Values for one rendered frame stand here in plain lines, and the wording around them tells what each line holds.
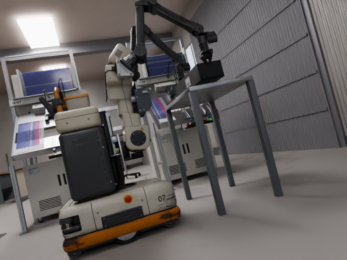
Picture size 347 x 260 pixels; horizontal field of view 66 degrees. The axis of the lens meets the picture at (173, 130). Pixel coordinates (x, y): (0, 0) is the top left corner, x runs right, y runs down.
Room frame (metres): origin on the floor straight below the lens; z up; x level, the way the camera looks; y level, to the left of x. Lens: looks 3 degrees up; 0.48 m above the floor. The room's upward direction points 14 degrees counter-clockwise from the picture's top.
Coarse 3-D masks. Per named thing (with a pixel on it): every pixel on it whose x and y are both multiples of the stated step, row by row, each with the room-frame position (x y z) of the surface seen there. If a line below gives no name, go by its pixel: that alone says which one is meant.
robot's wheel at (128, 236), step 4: (136, 232) 1.54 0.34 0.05; (120, 236) 1.51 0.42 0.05; (124, 236) 1.52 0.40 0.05; (128, 236) 1.52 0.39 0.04; (132, 236) 1.53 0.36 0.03; (136, 236) 1.54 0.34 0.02; (116, 240) 1.51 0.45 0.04; (120, 240) 1.51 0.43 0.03; (124, 240) 1.52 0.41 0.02; (128, 240) 1.52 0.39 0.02; (132, 240) 1.53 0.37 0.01
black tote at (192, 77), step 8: (200, 64) 1.72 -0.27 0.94; (216, 64) 1.75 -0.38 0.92; (192, 72) 1.81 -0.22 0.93; (200, 72) 1.72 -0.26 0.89; (208, 72) 1.73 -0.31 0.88; (216, 72) 1.74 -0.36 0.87; (184, 80) 1.99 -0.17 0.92; (192, 80) 1.85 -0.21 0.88; (200, 80) 1.72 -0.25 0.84; (208, 80) 1.78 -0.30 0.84; (216, 80) 1.85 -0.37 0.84; (176, 88) 2.22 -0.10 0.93; (184, 88) 2.03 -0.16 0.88
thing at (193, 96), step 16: (224, 80) 1.68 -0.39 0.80; (240, 80) 1.71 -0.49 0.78; (192, 96) 1.62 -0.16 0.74; (208, 96) 2.03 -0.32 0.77; (256, 96) 1.74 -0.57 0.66; (256, 112) 1.73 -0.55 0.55; (176, 144) 2.26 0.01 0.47; (208, 144) 1.63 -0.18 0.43; (224, 144) 2.37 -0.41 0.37; (208, 160) 1.62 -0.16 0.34; (224, 160) 2.38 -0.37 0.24; (272, 160) 1.73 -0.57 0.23; (272, 176) 1.74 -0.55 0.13; (224, 208) 1.63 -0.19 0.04
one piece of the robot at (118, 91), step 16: (112, 64) 1.73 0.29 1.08; (112, 80) 1.71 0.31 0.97; (128, 80) 1.74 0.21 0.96; (112, 96) 1.76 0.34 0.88; (128, 96) 1.79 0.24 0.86; (128, 112) 1.80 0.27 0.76; (128, 128) 1.75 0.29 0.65; (144, 128) 1.78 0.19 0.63; (128, 144) 1.74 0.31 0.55; (144, 144) 1.77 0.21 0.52
